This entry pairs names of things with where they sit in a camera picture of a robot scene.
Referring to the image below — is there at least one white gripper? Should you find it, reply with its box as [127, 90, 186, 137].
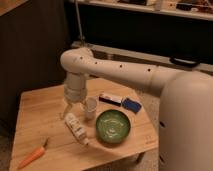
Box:
[60, 72, 87, 119]

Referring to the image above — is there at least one white plastic bottle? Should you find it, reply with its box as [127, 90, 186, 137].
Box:
[64, 113, 89, 145]

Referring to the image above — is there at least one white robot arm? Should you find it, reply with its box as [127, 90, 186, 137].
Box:
[60, 47, 213, 171]

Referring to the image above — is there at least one green ceramic bowl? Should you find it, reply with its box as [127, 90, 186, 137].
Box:
[96, 109, 131, 144]

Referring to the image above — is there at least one white paper cup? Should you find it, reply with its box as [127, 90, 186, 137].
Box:
[83, 97, 97, 120]

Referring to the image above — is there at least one black and white eraser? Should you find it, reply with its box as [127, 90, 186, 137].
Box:
[99, 93, 122, 106]

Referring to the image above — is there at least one wooden table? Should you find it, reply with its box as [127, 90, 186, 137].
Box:
[9, 85, 158, 171]

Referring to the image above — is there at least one blue sponge block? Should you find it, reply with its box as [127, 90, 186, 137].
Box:
[122, 98, 142, 114]

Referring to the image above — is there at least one orange carrot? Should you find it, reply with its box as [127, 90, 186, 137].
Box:
[18, 139, 49, 169]

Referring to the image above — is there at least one metal pole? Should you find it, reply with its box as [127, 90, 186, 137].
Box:
[74, 0, 85, 45]

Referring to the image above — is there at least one black case handle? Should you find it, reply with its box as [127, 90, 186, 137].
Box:
[169, 57, 200, 68]

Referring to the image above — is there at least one wall shelf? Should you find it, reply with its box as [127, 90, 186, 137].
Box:
[68, 0, 213, 21]

